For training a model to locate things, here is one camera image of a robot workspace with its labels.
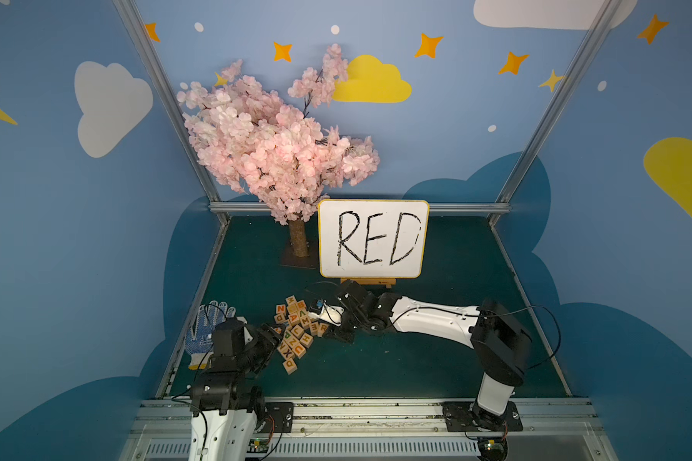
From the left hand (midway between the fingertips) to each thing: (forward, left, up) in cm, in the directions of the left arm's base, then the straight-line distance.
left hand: (282, 330), depth 77 cm
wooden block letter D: (-7, -1, -10) cm, 12 cm away
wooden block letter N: (+11, +4, -9) cm, 15 cm away
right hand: (+4, -13, -5) cm, 14 cm away
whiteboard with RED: (+29, -23, +5) cm, 37 cm away
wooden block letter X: (-3, 0, -10) cm, 10 cm away
